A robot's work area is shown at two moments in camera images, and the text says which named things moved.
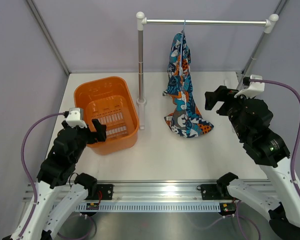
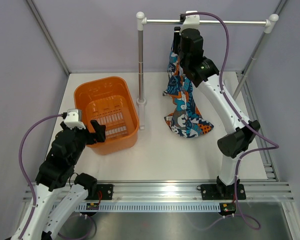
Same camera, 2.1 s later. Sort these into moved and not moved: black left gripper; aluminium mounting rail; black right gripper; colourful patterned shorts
Moved: black right gripper
Not moved: aluminium mounting rail; black left gripper; colourful patterned shorts
